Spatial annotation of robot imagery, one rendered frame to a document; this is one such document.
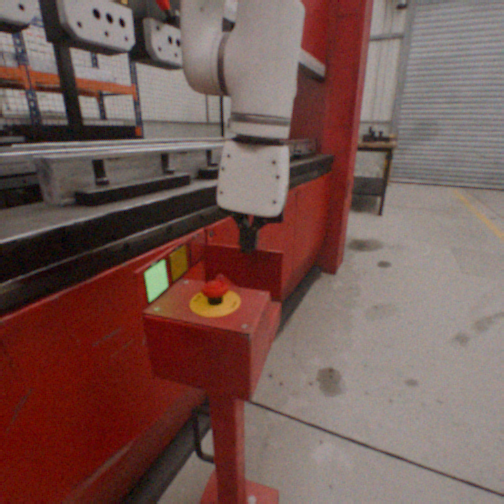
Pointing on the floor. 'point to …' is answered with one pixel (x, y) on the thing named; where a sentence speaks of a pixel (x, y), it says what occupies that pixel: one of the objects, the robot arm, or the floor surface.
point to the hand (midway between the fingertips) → (248, 239)
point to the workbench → (369, 186)
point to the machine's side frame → (336, 114)
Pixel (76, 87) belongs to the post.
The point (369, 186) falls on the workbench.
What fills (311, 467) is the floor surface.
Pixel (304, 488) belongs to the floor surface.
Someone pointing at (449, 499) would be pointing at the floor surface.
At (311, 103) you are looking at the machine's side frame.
